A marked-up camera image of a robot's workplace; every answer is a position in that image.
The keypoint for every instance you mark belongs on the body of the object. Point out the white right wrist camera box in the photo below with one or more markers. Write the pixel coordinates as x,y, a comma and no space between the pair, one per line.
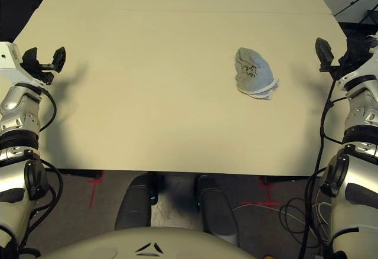
361,74

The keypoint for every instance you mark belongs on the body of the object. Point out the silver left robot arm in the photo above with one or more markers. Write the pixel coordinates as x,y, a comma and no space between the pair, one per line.
17,179

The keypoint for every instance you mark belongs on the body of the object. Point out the beige robot torso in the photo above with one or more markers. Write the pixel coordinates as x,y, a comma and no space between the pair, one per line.
165,245

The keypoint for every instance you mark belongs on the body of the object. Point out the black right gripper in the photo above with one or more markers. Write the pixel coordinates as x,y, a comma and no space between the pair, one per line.
348,66

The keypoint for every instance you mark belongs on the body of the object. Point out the dark grey robot left leg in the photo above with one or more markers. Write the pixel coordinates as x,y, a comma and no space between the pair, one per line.
133,205

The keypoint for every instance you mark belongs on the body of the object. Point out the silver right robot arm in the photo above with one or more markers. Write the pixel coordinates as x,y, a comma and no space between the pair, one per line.
354,182

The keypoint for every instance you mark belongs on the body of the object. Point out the blue terry rag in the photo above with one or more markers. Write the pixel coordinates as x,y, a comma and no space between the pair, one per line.
251,78

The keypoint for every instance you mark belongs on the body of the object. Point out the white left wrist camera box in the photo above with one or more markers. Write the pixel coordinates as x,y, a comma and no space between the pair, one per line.
10,61

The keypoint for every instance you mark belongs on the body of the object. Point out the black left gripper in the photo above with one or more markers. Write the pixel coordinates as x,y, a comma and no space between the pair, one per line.
41,71

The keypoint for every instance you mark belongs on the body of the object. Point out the dark grey robot right leg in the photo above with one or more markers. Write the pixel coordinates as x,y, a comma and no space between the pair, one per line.
215,208

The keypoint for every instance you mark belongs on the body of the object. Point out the dark grey robot leg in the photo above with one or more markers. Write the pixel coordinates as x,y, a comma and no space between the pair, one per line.
133,205
215,208

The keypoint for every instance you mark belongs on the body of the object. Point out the black foam floor mat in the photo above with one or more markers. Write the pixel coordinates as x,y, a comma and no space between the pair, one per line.
14,13

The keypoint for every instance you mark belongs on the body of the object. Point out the red floor tape cross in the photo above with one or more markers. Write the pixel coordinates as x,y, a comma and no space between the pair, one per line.
267,201
95,191

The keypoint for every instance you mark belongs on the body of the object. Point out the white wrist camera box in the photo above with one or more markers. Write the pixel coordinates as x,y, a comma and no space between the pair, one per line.
361,74
10,61

